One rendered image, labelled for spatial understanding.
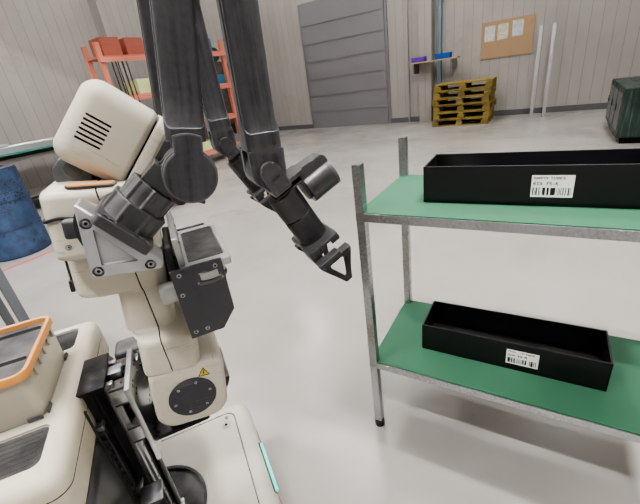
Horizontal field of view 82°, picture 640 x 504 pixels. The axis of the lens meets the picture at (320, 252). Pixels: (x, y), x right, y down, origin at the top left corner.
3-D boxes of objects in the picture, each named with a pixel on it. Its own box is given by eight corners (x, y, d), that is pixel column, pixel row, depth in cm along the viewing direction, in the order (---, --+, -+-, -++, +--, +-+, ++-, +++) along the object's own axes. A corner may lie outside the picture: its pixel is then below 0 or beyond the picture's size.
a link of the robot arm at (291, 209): (261, 195, 66) (270, 202, 61) (290, 171, 67) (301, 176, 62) (282, 223, 69) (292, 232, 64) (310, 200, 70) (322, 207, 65)
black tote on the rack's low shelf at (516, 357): (422, 348, 142) (421, 324, 137) (433, 322, 155) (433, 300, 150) (606, 392, 114) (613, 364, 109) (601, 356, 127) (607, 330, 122)
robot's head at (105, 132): (42, 154, 58) (84, 69, 57) (66, 143, 76) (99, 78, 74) (134, 197, 65) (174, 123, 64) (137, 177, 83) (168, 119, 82)
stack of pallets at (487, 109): (495, 117, 852) (498, 75, 814) (489, 123, 787) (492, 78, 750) (440, 121, 915) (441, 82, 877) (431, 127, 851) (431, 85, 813)
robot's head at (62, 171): (58, 216, 65) (42, 158, 62) (70, 201, 76) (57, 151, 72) (105, 212, 68) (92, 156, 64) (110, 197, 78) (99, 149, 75)
